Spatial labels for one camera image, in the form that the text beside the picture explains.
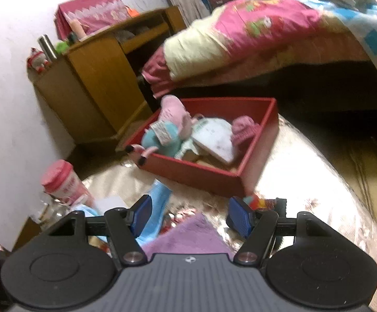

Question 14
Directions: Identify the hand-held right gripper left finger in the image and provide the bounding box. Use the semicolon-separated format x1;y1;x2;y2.
44;195;153;265

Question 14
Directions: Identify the dark bed frame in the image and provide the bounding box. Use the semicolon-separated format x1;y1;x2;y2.
136;60;377;118

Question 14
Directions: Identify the pink lidded cup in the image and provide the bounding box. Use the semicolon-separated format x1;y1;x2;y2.
41;159;90;207

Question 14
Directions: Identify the pale sheet with blue squares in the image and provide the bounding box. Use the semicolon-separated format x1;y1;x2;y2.
250;0;377;72

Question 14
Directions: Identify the salmon pink bottle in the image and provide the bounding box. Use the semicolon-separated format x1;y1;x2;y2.
71;19;87;40

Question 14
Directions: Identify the pink knitted hat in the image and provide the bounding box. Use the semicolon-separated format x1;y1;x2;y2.
231;116;261;152

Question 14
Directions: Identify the pink printed quilt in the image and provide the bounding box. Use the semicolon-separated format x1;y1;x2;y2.
141;0;371;100

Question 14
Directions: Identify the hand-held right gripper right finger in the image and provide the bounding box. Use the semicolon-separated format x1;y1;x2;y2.
226;197;339;265

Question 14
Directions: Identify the blue face mask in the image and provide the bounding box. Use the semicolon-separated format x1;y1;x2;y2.
68;203;97;218
133;180;173;244

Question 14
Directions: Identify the red and white plush doll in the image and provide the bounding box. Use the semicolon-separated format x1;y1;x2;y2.
26;48;51;72

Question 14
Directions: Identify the small colourful toy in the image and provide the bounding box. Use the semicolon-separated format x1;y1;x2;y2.
244;193;277;211

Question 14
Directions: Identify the clear glass jar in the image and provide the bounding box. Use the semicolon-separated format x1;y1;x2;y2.
29;198;69;231

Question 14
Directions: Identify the red cardboard box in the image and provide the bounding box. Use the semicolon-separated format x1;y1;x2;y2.
115;97;278;199

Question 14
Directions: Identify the pale mint fluffy cloth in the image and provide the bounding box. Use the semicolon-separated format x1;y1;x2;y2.
175;117;238;165

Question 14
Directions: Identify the pink bag on cabinet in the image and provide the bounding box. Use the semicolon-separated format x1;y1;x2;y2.
55;0;127;40

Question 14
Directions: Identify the pink pig plush toy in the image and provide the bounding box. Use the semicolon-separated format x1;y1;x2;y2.
123;95;205;166

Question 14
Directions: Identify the wooden cabinet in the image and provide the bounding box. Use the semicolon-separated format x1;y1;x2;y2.
32;6;187;145

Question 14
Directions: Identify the purple towel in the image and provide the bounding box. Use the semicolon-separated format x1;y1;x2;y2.
141;213;238;256

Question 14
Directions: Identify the steel thermos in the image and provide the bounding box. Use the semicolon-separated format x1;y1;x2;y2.
37;34;58;62

